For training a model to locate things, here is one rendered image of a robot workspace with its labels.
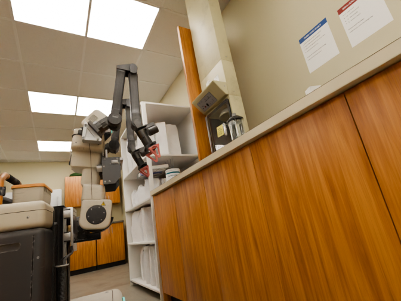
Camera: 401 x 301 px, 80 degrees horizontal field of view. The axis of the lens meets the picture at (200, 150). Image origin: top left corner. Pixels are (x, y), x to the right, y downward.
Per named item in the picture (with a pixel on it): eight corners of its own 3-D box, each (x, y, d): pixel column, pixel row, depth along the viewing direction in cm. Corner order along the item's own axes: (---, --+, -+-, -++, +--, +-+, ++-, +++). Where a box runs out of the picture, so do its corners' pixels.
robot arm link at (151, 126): (131, 126, 149) (132, 120, 141) (147, 119, 154) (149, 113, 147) (141, 142, 148) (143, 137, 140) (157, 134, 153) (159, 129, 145)
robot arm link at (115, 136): (114, 101, 197) (114, 95, 188) (131, 104, 201) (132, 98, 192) (107, 153, 181) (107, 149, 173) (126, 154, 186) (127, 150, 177)
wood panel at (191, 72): (249, 172, 207) (219, 40, 248) (252, 171, 205) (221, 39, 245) (200, 174, 182) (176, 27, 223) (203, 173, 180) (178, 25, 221)
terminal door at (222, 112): (215, 164, 181) (206, 116, 193) (240, 151, 156) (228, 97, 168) (214, 164, 181) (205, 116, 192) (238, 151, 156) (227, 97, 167)
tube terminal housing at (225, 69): (241, 170, 193) (224, 87, 216) (271, 157, 167) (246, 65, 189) (216, 171, 181) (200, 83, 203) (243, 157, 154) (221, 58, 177)
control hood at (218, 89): (206, 114, 194) (203, 104, 197) (228, 94, 168) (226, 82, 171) (193, 113, 188) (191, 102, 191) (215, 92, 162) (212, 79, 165)
